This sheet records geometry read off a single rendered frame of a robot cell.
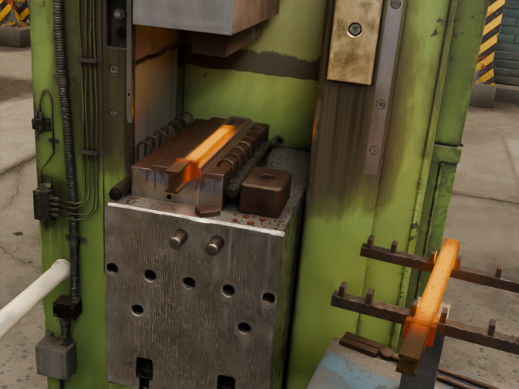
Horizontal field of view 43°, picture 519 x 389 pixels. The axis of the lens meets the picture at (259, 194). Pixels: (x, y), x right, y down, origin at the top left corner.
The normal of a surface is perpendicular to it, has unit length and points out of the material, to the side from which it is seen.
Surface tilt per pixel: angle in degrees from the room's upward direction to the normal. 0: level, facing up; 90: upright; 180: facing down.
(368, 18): 90
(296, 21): 90
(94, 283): 90
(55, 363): 90
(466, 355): 0
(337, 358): 0
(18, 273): 0
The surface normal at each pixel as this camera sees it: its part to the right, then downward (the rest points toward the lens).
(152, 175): -0.23, 0.34
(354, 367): 0.07, -0.93
